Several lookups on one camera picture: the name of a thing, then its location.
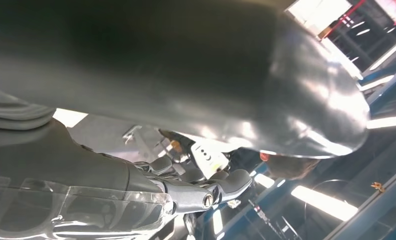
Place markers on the white device with dots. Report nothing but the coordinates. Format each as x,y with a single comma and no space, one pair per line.
208,159

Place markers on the person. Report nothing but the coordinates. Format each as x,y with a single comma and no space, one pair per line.
288,167

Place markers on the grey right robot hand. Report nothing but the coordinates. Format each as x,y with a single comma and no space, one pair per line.
184,66

